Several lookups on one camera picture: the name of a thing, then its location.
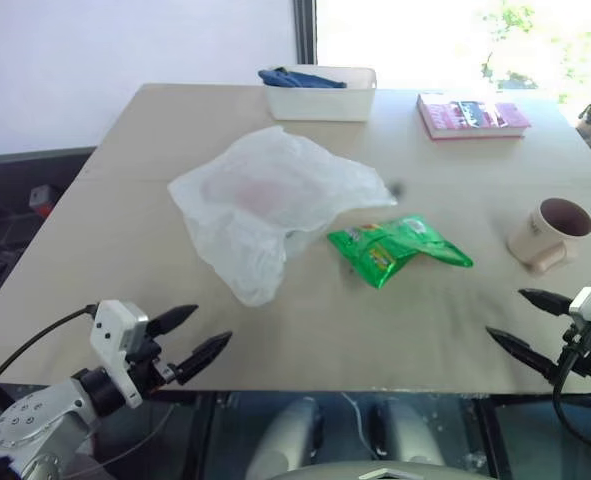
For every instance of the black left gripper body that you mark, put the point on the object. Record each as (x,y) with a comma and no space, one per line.
(145,365)

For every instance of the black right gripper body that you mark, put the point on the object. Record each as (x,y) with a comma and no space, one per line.
(582,350)

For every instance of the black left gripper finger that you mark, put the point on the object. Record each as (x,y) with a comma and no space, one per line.
(202,356)
(172,318)

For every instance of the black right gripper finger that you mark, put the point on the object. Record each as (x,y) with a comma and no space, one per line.
(547,301)
(522,350)

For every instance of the grey rounded robot leg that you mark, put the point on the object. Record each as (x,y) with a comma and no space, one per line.
(287,432)
(407,430)

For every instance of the translucent white plastic bag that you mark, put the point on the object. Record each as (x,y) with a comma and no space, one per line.
(265,200)

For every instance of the green snack packet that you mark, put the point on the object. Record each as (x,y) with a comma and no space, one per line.
(390,247)

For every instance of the red and grey device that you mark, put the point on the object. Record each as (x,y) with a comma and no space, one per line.
(41,197)

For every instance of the grey robot torso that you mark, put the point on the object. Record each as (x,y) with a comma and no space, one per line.
(380,471)

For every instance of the pink book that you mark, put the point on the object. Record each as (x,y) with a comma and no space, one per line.
(470,117)

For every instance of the white plastic basket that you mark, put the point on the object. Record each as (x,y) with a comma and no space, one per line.
(320,102)

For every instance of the blue cloth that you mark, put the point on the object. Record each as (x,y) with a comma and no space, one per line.
(300,79)

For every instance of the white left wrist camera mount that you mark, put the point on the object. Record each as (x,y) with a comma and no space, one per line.
(112,325)

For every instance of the dark window frame post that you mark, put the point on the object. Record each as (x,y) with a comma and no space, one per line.
(305,32)

